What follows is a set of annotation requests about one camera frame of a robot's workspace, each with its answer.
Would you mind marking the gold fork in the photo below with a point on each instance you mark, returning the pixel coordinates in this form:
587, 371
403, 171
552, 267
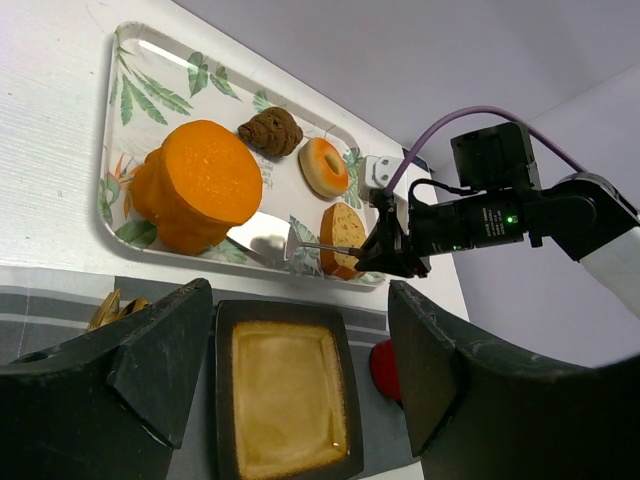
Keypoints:
107, 312

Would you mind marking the black square plate gold centre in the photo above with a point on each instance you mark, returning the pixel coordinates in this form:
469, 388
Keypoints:
286, 404

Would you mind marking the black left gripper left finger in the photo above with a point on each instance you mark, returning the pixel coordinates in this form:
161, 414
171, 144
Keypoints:
112, 403

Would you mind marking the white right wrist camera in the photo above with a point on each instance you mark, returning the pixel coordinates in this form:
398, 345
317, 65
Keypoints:
375, 174

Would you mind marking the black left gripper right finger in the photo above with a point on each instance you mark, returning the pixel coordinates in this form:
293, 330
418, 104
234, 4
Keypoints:
479, 407

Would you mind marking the round orange cake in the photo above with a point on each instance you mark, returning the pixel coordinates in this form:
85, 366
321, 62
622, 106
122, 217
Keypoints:
201, 182

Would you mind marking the grey striped placemat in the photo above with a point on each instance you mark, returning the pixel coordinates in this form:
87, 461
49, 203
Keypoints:
42, 308

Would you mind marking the leaf-patterned serving tray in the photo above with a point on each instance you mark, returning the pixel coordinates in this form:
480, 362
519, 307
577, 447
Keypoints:
157, 84

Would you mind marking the blue table label right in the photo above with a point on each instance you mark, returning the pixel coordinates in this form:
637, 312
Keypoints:
417, 161

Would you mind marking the silver cake server wooden handle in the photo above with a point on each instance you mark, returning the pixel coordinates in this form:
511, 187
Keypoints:
276, 240

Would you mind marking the yellow loaf cake slice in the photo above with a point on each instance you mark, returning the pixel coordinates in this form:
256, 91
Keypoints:
341, 226

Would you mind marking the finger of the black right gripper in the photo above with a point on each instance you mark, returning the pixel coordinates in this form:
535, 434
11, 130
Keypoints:
389, 250

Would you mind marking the glazed donut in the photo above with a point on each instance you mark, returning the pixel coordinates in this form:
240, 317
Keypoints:
323, 167

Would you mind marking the brown chocolate bread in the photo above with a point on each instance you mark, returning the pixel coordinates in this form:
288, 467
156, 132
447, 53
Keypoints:
274, 131

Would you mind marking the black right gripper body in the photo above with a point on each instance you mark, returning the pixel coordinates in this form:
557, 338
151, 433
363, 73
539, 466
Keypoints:
472, 222

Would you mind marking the red cup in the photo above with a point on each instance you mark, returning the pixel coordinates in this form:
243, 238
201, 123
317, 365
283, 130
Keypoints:
383, 370

